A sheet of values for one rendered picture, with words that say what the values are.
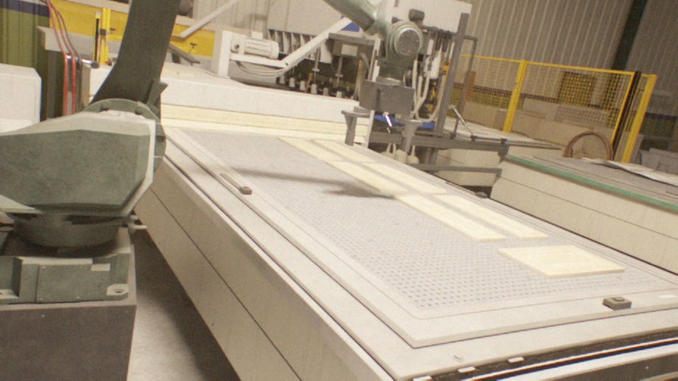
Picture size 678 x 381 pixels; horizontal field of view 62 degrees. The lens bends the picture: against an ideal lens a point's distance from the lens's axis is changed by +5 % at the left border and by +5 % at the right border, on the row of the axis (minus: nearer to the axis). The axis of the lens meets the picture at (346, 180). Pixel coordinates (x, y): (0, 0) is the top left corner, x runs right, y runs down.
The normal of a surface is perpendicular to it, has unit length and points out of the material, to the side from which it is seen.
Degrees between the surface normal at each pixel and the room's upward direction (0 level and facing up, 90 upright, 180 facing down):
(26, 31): 90
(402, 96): 90
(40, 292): 90
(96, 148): 90
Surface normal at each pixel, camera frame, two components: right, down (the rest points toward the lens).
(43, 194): 0.10, 0.24
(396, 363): 0.18, -0.96
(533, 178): -0.84, -0.03
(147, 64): 0.42, 0.11
